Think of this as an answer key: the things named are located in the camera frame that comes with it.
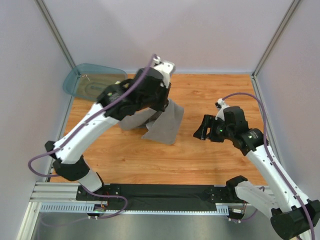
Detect teal transparent plastic tub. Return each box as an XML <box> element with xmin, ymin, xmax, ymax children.
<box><xmin>62</xmin><ymin>63</ymin><xmax>128</xmax><ymax>102</ymax></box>

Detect aluminium front rail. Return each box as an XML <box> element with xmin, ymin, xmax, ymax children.
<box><xmin>29</xmin><ymin>181</ymin><xmax>305</xmax><ymax>216</ymax></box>

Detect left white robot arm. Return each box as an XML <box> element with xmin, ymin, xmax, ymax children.
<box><xmin>45</xmin><ymin>63</ymin><xmax>175</xmax><ymax>192</ymax></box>

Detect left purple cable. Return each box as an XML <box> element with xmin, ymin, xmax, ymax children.
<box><xmin>27</xmin><ymin>53</ymin><xmax>158</xmax><ymax>227</ymax></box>

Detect left aluminium frame post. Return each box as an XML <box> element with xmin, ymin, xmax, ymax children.
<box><xmin>34</xmin><ymin>0</ymin><xmax>76</xmax><ymax>69</ymax></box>

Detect grey towel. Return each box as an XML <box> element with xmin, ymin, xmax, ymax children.
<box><xmin>118</xmin><ymin>99</ymin><xmax>185</xmax><ymax>145</ymax></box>

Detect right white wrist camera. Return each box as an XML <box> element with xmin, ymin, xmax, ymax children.
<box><xmin>215</xmin><ymin>98</ymin><xmax>230</xmax><ymax>121</ymax></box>

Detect aluminium frame post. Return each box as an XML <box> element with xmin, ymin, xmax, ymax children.
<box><xmin>34</xmin><ymin>0</ymin><xmax>76</xmax><ymax>69</ymax></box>
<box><xmin>251</xmin><ymin>0</ymin><xmax>305</xmax><ymax>77</ymax></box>

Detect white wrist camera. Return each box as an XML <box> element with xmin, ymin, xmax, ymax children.
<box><xmin>152</xmin><ymin>55</ymin><xmax>176</xmax><ymax>89</ymax></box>
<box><xmin>215</xmin><ymin>98</ymin><xmax>230</xmax><ymax>121</ymax></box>

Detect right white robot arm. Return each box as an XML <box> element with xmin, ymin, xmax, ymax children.
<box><xmin>193</xmin><ymin>105</ymin><xmax>320</xmax><ymax>240</ymax></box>

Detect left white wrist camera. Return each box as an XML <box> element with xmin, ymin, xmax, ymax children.
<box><xmin>152</xmin><ymin>55</ymin><xmax>176</xmax><ymax>89</ymax></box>

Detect right aluminium frame post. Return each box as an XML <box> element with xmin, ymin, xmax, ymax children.
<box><xmin>251</xmin><ymin>0</ymin><xmax>305</xmax><ymax>77</ymax></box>

